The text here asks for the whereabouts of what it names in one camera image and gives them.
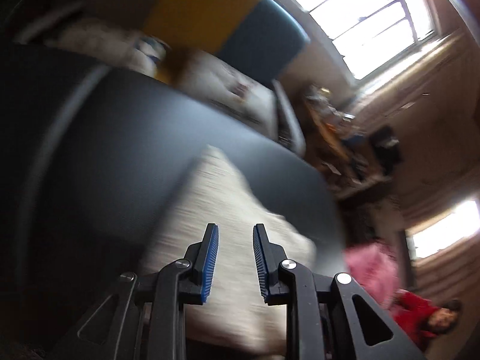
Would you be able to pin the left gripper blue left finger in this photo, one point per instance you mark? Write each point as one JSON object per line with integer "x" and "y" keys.
{"x": 142, "y": 317}

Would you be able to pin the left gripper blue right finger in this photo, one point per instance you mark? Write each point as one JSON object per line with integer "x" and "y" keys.
{"x": 326, "y": 317}

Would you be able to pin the cream knitted sweater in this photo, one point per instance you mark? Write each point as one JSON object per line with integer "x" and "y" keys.
{"x": 235, "y": 314}

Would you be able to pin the pink garment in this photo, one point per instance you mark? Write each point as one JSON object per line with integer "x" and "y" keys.
{"x": 374, "y": 267}

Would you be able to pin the person in red jacket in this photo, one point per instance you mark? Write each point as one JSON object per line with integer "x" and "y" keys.
{"x": 422, "y": 320}

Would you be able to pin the cluttered wooden side table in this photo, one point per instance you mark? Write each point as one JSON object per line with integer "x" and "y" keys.
{"x": 351, "y": 160}

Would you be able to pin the white deer print cushion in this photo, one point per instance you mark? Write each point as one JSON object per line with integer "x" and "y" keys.
{"x": 210, "y": 80}

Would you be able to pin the blue triangle pattern cushion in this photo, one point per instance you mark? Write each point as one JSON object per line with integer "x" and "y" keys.
{"x": 113, "y": 45}

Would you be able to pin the bright barred window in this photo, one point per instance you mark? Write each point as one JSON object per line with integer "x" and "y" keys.
{"x": 369, "y": 35}

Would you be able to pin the yellow blue grey sofa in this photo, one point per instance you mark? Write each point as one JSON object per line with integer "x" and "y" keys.
{"x": 257, "y": 37}

